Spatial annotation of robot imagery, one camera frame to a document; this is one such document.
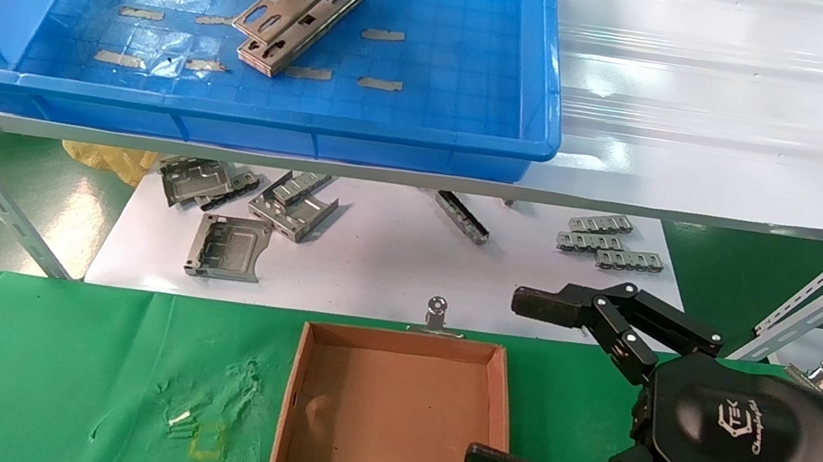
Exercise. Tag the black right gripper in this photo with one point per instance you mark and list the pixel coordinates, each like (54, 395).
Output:
(736, 440)

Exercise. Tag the brown cardboard box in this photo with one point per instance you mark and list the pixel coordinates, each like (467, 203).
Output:
(390, 411)

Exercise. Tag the blue plastic tray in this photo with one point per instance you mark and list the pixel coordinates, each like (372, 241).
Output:
(455, 21)

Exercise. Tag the grey tape piece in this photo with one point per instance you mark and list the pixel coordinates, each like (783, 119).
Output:
(141, 13)
(214, 21)
(120, 59)
(312, 73)
(379, 83)
(207, 65)
(383, 35)

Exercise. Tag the small notched metal strip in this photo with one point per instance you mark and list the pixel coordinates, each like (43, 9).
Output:
(630, 261)
(589, 242)
(600, 225)

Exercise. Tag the long narrow metal bar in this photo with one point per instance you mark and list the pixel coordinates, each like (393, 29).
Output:
(463, 220)

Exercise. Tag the white paper sheet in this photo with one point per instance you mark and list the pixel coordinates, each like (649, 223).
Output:
(390, 261)

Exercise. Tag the yellow plastic bag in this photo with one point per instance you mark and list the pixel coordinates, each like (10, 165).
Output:
(114, 160)

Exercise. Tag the flat square metal plate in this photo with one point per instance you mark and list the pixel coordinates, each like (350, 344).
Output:
(229, 246)

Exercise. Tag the white metal shelf table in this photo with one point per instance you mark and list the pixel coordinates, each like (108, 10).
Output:
(692, 102)

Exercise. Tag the small white scrap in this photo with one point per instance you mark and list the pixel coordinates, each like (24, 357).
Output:
(179, 419)

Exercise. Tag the green table cloth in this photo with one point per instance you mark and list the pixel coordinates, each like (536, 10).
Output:
(64, 357)

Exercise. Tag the bent grey metal bracket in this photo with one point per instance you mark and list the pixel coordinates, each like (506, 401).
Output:
(198, 183)

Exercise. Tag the folded grey metal bracket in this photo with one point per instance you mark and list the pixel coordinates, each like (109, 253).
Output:
(297, 216)

